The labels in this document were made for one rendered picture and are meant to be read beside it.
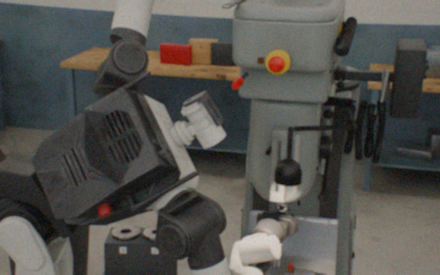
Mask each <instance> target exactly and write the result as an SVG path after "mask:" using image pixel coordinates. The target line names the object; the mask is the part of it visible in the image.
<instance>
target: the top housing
mask: <svg viewBox="0 0 440 275"><path fill-rule="evenodd" d="M344 11H345V0H246V1H244V2H242V3H239V4H237V5H236V6H235V8H234V10H233V16H234V18H233V51H232V58H233V62H234V63H235V64H236V65H237V66H238V67H240V68H246V69H252V70H264V71H268V69H267V67H266V64H265V62H266V58H267V56H268V54H269V53H270V52H271V51H273V50H275V49H281V50H284V51H286V52H287V53H288V54H289V56H290V58H291V64H290V67H289V68H288V69H287V71H286V72H298V73H321V72H324V71H325V70H327V69H329V68H330V67H331V65H332V63H333V62H334V61H335V57H336V54H335V47H336V38H337V37H340V34H341V32H342V30H343V21H344ZM259 57H264V64H261V63H257V61H258V58H259Z"/></svg>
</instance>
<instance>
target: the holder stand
mask: <svg viewBox="0 0 440 275"><path fill-rule="evenodd" d="M155 236H156V226H152V227H149V228H138V227H136V226H129V225H127V226H118V227H111V229H110V231H109V234H108V236H107V239H106V240H105V242H104V265H105V275H177V268H178V264H177V260H175V259H172V258H171V257H169V256H167V255H165V254H164V253H163V252H160V251H159V250H157V249H156V248H155V246H154V244H155Z"/></svg>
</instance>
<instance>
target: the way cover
mask: <svg viewBox="0 0 440 275"><path fill-rule="evenodd" d="M262 212H267V211H260V210H249V220H248V226H247V229H248V234H247V236H249V233H250V232H251V230H252V229H253V228H254V227H255V226H256V225H257V215H258V214H259V215H260V214H261V213H262ZM295 216H296V217H295V220H296V221H297V224H298V232H295V234H293V235H291V236H288V237H287V238H286V239H285V240H284V241H283V245H282V251H281V261H280V267H278V268H277V267H273V266H272V267H270V268H269V269H268V270H267V272H266V273H265V275H267V274H268V275H284V273H285V270H286V268H287V269H288V265H289V264H292V265H293V269H295V268H304V269H308V270H310V271H315V272H317V273H323V274H327V275H335V272H336V265H337V240H338V231H339V222H340V220H337V219H329V218H317V217H308V216H302V215H296V214H295ZM327 224H328V225H327ZM324 229H325V231H324ZM318 232H319V233H318ZM330 245H331V246H330ZM285 258H286V259H285ZM290 258H291V260H290ZM314 259H315V260H314ZM325 259H326V260H325ZM323 260H324V261H323ZM327 264H328V265H327Z"/></svg>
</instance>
